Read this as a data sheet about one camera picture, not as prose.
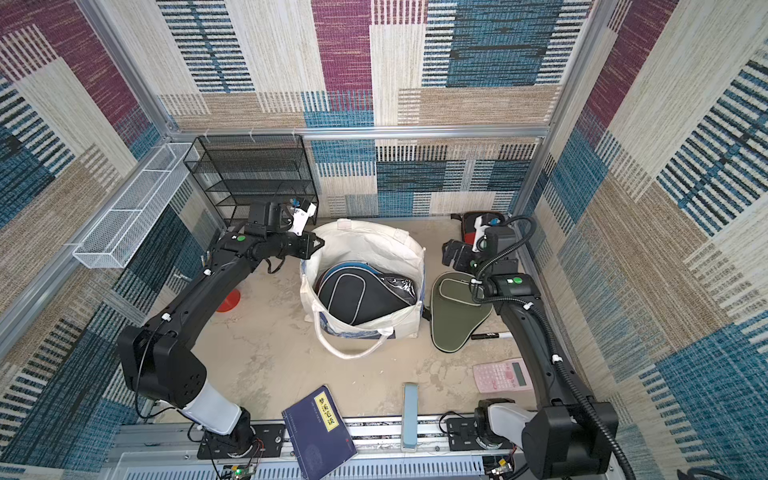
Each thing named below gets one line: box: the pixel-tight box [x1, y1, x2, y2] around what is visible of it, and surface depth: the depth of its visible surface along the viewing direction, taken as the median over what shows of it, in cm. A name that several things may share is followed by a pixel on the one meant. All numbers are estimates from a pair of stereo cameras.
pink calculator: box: [472, 357, 534, 393], surface depth 83 cm
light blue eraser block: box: [403, 383, 418, 450], surface depth 73 cm
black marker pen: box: [470, 332, 512, 340], surface depth 91 cm
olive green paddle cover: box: [430, 271, 493, 353], surface depth 94 cm
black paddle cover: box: [316, 262, 418, 326], surface depth 87 cm
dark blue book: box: [281, 385, 358, 480], surface depth 76 cm
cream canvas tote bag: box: [300, 219, 426, 359], surface depth 85 cm
